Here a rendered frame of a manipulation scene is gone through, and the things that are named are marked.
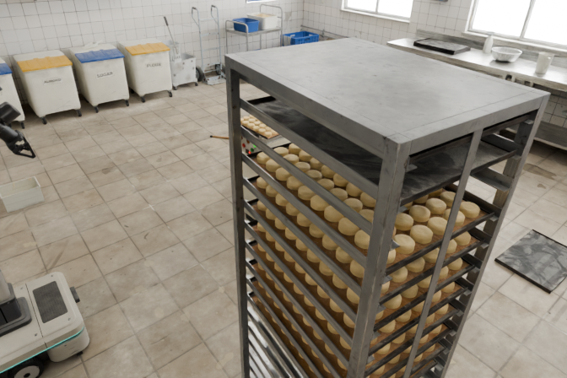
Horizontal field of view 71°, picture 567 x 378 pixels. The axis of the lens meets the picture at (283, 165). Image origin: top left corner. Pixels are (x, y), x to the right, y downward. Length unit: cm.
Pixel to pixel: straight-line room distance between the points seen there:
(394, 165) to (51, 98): 529
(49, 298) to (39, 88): 339
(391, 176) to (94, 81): 531
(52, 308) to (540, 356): 284
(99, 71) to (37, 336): 386
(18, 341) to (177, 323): 83
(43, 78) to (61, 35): 86
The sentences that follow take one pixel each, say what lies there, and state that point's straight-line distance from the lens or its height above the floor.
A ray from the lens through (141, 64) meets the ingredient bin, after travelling 594.
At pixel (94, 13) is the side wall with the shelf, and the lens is 633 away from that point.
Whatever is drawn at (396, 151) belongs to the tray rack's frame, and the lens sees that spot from 67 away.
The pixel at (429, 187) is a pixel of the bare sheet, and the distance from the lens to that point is 82.
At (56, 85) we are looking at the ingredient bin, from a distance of 570.
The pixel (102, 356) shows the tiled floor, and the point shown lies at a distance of 272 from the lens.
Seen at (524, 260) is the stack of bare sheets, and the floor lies 2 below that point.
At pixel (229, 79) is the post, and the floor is 176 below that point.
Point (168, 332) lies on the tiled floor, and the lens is 271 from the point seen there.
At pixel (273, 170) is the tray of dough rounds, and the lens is 118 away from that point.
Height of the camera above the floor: 210
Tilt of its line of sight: 30 degrees down
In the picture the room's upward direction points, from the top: 1 degrees clockwise
